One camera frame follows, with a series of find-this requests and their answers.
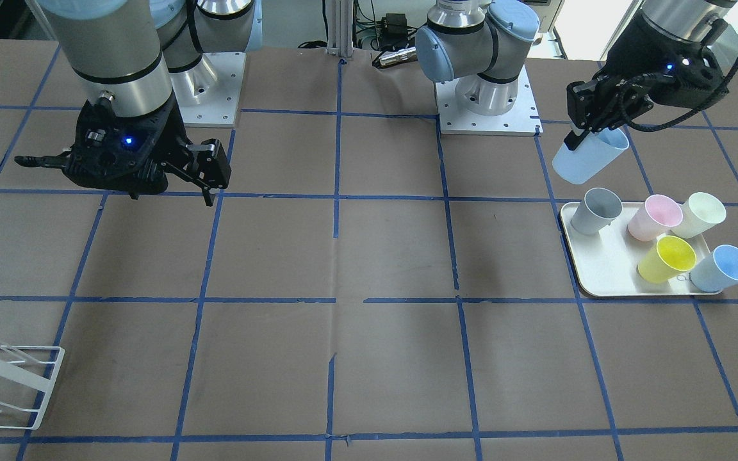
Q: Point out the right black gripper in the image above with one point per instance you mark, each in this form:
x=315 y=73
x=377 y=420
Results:
x=165 y=145

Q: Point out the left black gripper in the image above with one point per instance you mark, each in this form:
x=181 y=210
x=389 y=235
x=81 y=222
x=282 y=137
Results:
x=626 y=56

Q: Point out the light blue plastic cup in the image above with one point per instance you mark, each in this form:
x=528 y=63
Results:
x=595 y=152

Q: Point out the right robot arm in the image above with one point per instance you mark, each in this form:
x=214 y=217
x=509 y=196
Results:
x=149 y=69

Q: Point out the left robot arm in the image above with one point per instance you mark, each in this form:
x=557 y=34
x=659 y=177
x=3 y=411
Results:
x=462 y=39

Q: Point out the grey plastic cup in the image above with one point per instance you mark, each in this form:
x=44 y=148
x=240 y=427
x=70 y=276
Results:
x=598 y=209

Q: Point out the pink plastic cup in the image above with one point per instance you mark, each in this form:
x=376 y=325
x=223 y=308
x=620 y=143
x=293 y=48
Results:
x=656 y=216

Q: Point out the cream white plastic cup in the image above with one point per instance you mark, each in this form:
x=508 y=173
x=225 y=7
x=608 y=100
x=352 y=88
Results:
x=701 y=212

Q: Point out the yellow plastic cup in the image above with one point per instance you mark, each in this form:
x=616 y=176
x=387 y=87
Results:
x=669 y=257

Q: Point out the cream plastic tray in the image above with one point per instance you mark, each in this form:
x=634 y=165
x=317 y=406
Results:
x=606 y=262

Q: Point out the black power adapter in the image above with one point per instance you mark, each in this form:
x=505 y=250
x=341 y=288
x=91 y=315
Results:
x=394 y=26

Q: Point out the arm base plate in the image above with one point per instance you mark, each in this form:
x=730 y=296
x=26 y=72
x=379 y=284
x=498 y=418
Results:
x=487 y=102
x=208 y=93

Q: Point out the aluminium frame post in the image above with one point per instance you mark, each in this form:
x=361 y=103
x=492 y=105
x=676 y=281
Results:
x=341 y=21

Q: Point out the white wire cup rack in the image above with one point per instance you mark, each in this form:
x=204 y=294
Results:
x=28 y=377

